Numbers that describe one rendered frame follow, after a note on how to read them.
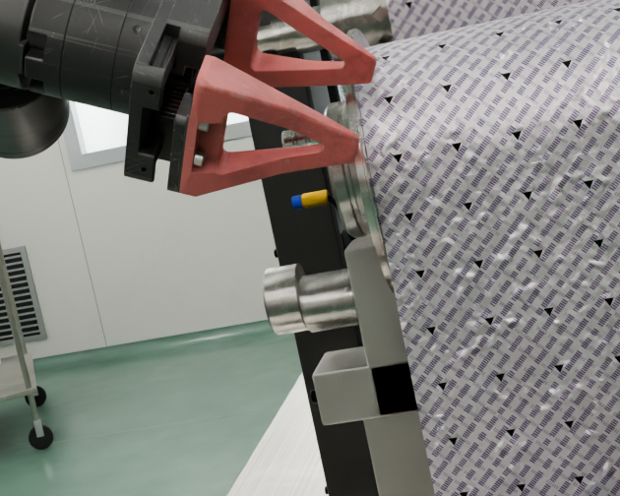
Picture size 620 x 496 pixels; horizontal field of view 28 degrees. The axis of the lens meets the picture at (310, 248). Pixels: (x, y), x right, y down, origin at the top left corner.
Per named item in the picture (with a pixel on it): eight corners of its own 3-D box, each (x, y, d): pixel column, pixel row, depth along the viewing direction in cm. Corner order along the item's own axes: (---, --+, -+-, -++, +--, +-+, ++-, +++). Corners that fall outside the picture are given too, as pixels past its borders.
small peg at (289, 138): (288, 155, 69) (284, 131, 69) (338, 147, 68) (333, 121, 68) (283, 155, 68) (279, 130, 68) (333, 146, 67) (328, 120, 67)
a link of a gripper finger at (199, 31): (345, 189, 58) (153, 143, 58) (366, 95, 63) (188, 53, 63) (375, 77, 53) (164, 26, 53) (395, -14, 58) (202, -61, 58)
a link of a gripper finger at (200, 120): (336, 236, 56) (134, 187, 56) (357, 136, 61) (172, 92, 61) (365, 124, 51) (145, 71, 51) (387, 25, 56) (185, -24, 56)
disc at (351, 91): (410, 249, 76) (359, 13, 72) (418, 247, 76) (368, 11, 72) (393, 340, 62) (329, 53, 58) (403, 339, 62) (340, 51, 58)
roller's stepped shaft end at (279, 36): (260, 62, 94) (251, 21, 94) (337, 46, 93) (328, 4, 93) (251, 64, 91) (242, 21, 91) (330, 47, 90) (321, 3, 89)
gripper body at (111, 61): (162, 190, 56) (3, 153, 56) (212, 57, 63) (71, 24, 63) (175, 79, 51) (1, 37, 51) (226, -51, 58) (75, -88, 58)
